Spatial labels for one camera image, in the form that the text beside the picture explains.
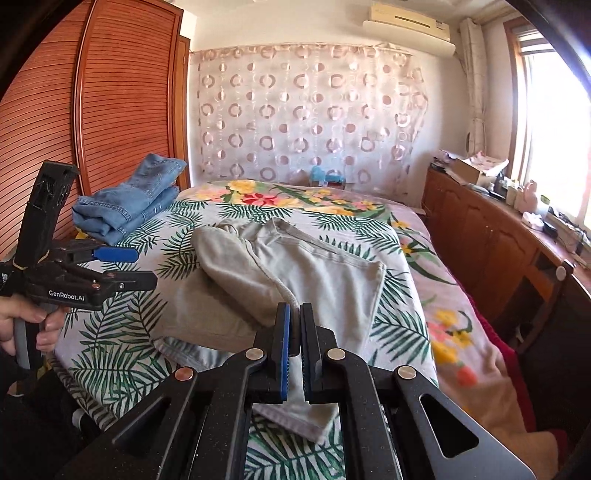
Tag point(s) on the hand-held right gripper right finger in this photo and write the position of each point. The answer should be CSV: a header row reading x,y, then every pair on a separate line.
x,y
306,355

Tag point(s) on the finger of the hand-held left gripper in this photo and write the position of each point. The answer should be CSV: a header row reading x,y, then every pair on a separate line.
x,y
131,280
115,254

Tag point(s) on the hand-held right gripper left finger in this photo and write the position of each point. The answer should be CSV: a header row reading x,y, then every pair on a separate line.
x,y
285,355

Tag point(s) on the grey pants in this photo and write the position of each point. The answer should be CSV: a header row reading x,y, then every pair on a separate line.
x,y
323,277

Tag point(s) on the person's left hand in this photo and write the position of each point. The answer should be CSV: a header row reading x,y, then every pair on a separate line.
x,y
46,337

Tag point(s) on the folded blue jeans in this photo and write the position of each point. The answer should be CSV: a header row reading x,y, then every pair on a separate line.
x,y
120,207

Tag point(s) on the leaf-print bed cover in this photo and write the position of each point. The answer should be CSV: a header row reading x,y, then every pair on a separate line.
x,y
397,332

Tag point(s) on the wooden louvred wardrobe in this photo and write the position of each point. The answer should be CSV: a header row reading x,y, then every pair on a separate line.
x,y
115,92

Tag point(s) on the floral bed sheet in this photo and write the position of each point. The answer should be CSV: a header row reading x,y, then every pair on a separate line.
x,y
466,323

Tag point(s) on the blue toy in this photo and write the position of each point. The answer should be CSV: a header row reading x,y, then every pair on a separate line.
x,y
323,177

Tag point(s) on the red blanket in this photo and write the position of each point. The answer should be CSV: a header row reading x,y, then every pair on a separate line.
x,y
508,369

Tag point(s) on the wooden side cabinet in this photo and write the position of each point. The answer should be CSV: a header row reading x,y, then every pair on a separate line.
x,y
480,230

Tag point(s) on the circle-pattern sheer curtain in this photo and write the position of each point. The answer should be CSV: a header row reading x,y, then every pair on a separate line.
x,y
300,115

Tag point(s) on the white round knob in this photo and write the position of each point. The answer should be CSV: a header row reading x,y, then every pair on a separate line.
x,y
563,271

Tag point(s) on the white figurine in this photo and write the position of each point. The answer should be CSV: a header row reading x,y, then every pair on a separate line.
x,y
530,196

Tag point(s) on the wooden-framed window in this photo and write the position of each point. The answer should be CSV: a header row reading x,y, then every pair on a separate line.
x,y
549,129

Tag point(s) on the white air conditioner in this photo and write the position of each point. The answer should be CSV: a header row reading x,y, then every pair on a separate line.
x,y
406,32

